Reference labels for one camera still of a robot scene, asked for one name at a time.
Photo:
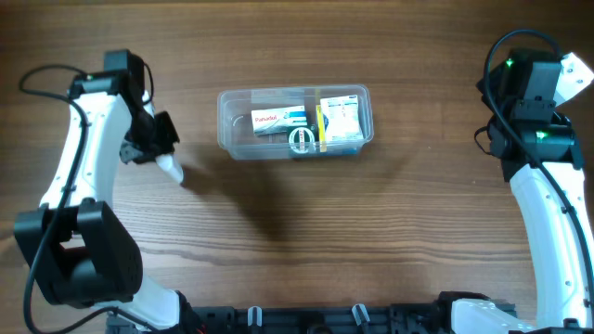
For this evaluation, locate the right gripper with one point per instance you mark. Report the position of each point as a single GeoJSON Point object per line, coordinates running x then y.
{"type": "Point", "coordinates": [495, 78]}

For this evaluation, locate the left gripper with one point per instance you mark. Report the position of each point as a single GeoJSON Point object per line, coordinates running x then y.
{"type": "Point", "coordinates": [169, 136]}

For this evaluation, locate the white spray bottle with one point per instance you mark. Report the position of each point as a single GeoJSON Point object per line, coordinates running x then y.
{"type": "Point", "coordinates": [169, 164]}

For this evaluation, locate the white Panadol box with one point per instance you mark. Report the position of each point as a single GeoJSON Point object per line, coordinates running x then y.
{"type": "Point", "coordinates": [279, 120]}

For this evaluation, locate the green Zam-Buk ointment box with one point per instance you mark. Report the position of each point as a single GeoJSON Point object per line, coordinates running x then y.
{"type": "Point", "coordinates": [302, 141]}

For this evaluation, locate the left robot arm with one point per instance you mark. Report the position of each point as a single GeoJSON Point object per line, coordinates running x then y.
{"type": "Point", "coordinates": [78, 252]}

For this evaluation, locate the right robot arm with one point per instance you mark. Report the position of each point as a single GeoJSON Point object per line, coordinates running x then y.
{"type": "Point", "coordinates": [542, 161]}

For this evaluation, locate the clear plastic container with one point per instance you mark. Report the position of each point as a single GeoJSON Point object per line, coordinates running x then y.
{"type": "Point", "coordinates": [235, 132]}

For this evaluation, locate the yellow blue lozenge box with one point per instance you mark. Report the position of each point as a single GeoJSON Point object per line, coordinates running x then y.
{"type": "Point", "coordinates": [321, 129]}

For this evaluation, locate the white plaster box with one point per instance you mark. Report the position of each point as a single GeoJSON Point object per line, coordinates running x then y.
{"type": "Point", "coordinates": [341, 118]}

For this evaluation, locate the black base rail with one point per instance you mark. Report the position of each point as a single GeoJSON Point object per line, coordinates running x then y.
{"type": "Point", "coordinates": [358, 319]}

